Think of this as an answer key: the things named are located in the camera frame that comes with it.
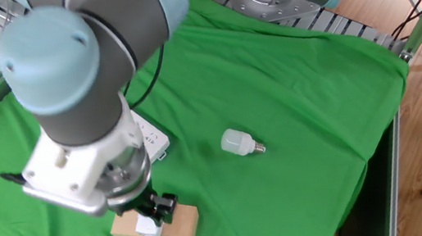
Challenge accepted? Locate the white bulb holder red switch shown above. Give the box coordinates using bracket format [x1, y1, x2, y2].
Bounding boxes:
[133, 209, 166, 236]

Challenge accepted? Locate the green table cloth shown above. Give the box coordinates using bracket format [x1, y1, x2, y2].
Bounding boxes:
[0, 0, 422, 236]

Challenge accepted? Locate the white LED bulb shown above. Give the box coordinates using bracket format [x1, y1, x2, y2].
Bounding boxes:
[219, 123, 267, 160]

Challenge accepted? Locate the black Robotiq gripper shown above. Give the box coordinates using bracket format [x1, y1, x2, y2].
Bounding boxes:
[112, 176, 182, 233]

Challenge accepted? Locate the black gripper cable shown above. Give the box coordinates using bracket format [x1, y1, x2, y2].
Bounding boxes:
[117, 43, 174, 111]

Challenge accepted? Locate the white power strip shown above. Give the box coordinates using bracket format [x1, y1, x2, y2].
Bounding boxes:
[129, 106, 173, 166]

